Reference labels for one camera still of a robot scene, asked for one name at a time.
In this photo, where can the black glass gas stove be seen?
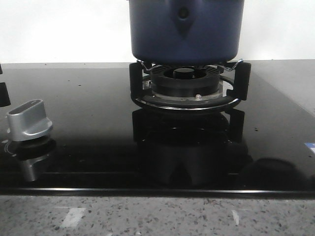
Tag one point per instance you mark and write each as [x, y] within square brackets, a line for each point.
[102, 143]

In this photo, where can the silver stove control knob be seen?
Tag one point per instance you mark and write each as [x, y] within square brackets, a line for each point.
[29, 121]

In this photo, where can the dark blue cooking pot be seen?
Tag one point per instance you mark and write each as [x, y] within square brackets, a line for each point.
[185, 32]

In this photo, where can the round gas burner head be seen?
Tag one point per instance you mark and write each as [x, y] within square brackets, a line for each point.
[188, 105]

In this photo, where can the blue sticker label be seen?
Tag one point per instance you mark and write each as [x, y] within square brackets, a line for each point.
[311, 146]

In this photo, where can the black pot support grate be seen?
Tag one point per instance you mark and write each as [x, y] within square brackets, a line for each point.
[240, 78]

